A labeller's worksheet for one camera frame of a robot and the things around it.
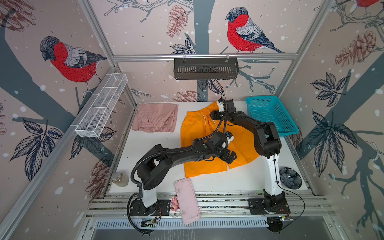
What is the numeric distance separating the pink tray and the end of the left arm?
228mm

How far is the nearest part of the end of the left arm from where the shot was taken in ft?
2.15

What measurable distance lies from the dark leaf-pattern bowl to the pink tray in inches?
19.1

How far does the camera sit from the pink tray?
27.5 inches

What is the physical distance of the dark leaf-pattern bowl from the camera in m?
0.79
